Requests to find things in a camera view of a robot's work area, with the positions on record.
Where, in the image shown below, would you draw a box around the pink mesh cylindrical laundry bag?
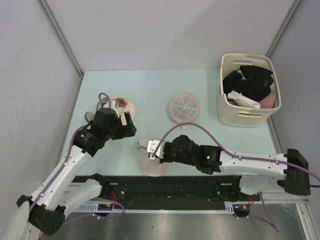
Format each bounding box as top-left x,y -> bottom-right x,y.
137,138 -> 172,177

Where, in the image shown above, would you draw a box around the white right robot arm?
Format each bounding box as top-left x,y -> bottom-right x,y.
154,135 -> 311,201

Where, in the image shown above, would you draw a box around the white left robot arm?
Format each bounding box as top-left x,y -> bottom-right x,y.
16,107 -> 137,236

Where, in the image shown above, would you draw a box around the beige bra on table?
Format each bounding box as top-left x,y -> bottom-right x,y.
84,96 -> 137,125

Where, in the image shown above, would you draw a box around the pink round mesh laundry bag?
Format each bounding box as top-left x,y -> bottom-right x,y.
169,93 -> 200,124

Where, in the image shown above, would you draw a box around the cream plastic laundry basket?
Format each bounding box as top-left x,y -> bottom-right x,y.
216,53 -> 282,128

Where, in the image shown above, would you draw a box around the white garment in basket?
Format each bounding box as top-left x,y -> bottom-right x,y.
227,90 -> 261,109

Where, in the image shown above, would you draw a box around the pink garment in basket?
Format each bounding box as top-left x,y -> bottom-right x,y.
259,93 -> 276,109

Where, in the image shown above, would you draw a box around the black clothes in basket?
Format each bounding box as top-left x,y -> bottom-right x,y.
222,65 -> 274,102

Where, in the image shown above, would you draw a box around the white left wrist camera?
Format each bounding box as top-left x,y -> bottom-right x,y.
100,97 -> 120,117

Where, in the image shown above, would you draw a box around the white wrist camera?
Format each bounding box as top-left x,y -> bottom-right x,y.
100,97 -> 120,117
146,140 -> 165,160

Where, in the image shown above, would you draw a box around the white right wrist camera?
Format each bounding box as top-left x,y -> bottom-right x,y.
146,140 -> 165,160

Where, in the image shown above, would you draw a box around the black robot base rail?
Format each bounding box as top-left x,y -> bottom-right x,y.
76,176 -> 260,214

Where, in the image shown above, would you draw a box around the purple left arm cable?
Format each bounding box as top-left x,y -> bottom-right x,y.
27,92 -> 126,226

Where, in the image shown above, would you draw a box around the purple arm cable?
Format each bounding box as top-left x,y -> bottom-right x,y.
27,92 -> 126,226
149,123 -> 320,233

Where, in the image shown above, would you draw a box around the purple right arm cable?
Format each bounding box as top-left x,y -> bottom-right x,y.
149,123 -> 320,233

